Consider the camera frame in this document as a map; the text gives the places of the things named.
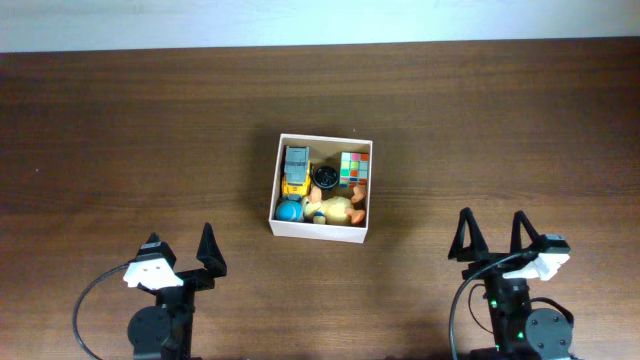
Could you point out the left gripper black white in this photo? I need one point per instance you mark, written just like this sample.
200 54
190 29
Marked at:
212 260

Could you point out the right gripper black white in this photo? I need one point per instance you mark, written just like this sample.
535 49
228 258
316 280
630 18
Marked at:
478 249

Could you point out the blue ball toy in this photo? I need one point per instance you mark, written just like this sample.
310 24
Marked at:
289 211

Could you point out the yellow grey toy truck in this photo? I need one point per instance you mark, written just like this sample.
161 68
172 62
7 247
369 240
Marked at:
296 179

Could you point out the yellow plush dog toy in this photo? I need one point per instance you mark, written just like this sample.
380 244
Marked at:
337 210

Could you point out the small black round cap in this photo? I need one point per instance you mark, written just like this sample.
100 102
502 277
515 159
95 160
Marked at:
326 177

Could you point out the multicolour puzzle cube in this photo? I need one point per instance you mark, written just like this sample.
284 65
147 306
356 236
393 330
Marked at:
354 169

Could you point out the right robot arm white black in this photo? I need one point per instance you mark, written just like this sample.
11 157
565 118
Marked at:
522 326

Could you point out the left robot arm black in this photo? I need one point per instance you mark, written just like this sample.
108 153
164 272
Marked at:
164 331

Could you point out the open cardboard box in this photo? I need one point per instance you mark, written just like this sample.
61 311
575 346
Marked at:
323 151

